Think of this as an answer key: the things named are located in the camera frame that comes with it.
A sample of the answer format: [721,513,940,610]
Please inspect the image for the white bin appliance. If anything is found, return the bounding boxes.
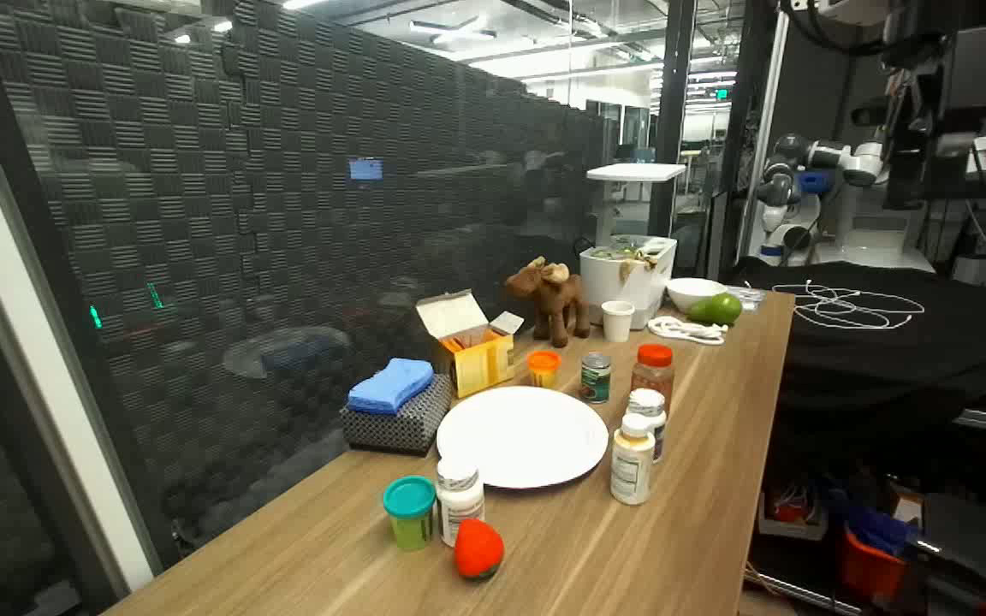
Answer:
[579,231,682,327]

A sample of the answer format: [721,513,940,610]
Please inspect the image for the long white cable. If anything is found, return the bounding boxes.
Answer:
[768,278,926,334]

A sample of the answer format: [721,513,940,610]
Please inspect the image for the white supplement bottle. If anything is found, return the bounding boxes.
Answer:
[433,456,490,547]

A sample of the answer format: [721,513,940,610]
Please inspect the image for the coiled white cable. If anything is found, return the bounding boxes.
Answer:
[642,312,732,347]

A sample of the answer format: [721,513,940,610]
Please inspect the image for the white pill bottle white cap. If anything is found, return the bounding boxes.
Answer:
[625,387,672,463]

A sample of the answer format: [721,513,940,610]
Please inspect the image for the blue folded cloth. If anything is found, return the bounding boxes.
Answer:
[345,355,438,417]

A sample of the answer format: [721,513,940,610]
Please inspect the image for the spice bottle with red cap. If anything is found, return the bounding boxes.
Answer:
[631,338,679,411]

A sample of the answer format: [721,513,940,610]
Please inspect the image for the white bottle with tan cap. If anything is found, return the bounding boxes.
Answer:
[606,411,656,510]

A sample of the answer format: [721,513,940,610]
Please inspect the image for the black vertical pillar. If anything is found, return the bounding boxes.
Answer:
[648,0,698,236]

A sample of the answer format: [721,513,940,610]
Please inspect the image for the open yellow cardboard box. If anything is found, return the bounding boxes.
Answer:
[415,288,526,400]

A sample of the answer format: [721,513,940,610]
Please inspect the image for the white paper cup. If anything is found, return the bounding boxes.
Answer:
[598,297,640,344]

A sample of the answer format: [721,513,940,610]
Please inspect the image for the white lamp head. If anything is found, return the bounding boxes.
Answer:
[582,160,688,188]

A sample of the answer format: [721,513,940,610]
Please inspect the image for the brown moose plush toy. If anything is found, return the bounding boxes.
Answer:
[504,252,591,353]

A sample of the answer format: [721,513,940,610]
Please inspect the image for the black cloth covered table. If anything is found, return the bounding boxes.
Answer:
[728,256,986,417]

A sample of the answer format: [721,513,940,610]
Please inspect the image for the red toy strawberry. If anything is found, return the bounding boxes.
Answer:
[448,517,510,586]

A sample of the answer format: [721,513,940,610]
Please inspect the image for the dried leaf pile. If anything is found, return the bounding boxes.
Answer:
[591,231,664,274]

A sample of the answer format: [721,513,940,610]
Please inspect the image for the green tub with teal lid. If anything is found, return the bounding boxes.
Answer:
[380,473,440,554]

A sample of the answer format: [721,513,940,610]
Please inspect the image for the white paper plate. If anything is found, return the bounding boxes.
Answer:
[433,382,614,491]

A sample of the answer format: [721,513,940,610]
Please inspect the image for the red storage bin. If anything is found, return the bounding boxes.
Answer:
[836,523,915,610]

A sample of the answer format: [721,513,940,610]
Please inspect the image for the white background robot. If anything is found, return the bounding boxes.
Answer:
[751,131,891,261]

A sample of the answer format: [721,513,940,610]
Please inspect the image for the white bowl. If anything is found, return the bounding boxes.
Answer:
[664,274,735,317]

